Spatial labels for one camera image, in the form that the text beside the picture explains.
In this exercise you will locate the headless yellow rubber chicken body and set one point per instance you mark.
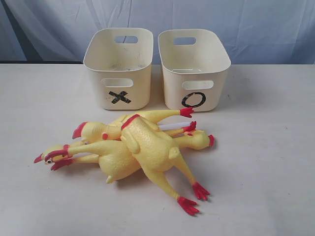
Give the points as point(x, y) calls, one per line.
point(157, 152)

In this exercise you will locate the whole yellow rubber chicken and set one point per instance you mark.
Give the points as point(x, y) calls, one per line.
point(113, 157)

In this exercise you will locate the rubber chicken head with tube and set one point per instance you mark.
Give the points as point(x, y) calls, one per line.
point(91, 132)

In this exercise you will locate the headless rubber chicken rear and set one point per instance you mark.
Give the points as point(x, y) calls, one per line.
point(156, 116)

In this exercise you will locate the cream bin marked O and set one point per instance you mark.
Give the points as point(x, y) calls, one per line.
point(194, 68)

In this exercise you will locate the cream bin marked X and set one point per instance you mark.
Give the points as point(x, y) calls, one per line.
point(118, 63)

